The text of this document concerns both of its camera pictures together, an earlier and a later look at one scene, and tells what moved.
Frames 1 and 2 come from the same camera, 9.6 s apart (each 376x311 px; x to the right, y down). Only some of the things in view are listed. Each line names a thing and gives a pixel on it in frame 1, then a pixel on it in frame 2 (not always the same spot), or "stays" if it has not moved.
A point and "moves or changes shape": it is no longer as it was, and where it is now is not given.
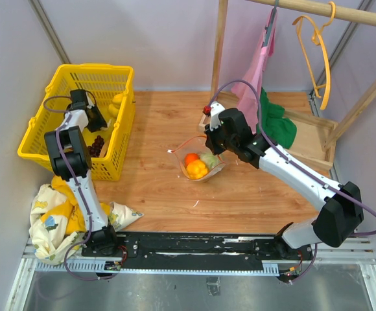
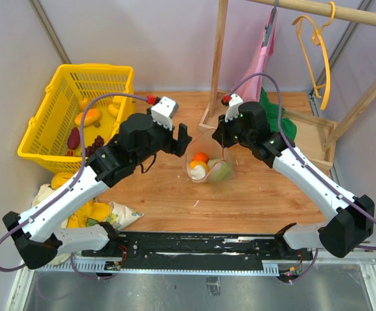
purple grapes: [94, 149] stays
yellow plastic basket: [111, 89] stays
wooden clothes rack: [316, 138] stays
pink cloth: [245, 92] stays
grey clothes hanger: [270, 29] stays
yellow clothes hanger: [318, 41] stays
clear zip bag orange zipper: [197, 161] moves or changes shape
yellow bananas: [113, 108] stays
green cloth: [281, 131] stays
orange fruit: [190, 157] to [201, 156]
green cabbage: [210, 160] to [218, 169]
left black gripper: [100, 122] to [178, 146]
